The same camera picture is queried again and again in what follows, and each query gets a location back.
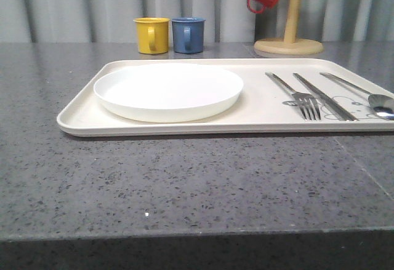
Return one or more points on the silver metal fork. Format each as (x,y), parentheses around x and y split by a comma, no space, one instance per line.
(306,102)

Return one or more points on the cream rectangular rabbit tray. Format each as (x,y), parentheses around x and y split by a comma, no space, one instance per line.
(262,106)

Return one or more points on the wooden mug tree stand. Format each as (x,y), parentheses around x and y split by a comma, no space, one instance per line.
(290,44)

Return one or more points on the silver metal spoon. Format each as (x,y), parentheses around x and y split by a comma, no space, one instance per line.
(382,105)

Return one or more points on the yellow mug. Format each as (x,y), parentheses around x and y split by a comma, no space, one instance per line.
(152,35)

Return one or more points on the white round plate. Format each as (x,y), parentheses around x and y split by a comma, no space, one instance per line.
(168,92)

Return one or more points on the blue mug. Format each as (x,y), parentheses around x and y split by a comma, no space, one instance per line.
(188,34)

